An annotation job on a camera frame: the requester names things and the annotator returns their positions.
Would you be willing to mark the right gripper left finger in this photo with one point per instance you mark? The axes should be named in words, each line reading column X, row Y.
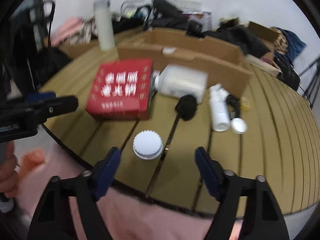
column 104, row 171

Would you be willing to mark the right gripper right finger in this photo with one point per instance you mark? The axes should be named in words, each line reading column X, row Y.
column 211, row 173

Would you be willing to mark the white ribbed jar lid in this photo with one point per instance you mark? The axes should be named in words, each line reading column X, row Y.
column 147, row 145

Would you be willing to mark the white cylindrical spray bottle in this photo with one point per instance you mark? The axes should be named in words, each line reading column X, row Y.
column 218, row 108

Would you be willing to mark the red printed box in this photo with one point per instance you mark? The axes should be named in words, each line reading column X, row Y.
column 122, row 90

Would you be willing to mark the white rectangular plastic bottle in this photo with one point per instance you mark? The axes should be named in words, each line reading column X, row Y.
column 177, row 81

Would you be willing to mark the person left hand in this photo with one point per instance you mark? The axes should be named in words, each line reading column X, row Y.
column 9, row 178

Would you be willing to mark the pink jacket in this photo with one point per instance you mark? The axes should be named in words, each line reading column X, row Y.
column 125, row 217

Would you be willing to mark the large cardboard box left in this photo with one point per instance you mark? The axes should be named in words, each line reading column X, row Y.
column 77, row 50

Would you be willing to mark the pink bag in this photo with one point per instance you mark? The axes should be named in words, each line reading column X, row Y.
column 66, row 30

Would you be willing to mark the shallow cardboard tray box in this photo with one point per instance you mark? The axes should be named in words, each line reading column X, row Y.
column 224, row 62

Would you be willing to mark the black backpack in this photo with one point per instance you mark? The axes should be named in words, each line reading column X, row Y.
column 288, row 76

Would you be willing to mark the tall white thermos bottle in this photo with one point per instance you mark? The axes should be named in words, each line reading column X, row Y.
column 104, row 25

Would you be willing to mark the cardboard box at right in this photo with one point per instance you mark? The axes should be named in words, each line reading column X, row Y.
column 266, row 62

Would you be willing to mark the blue fabric bag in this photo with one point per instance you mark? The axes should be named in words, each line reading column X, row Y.
column 288, row 46

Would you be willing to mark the white appliance carton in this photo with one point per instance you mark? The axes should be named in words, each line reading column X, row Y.
column 203, row 18

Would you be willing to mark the pile of black clothes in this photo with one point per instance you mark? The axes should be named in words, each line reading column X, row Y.
column 169, row 16

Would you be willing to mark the black camera tripod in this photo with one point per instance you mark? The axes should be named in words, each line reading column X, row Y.
column 311, row 92

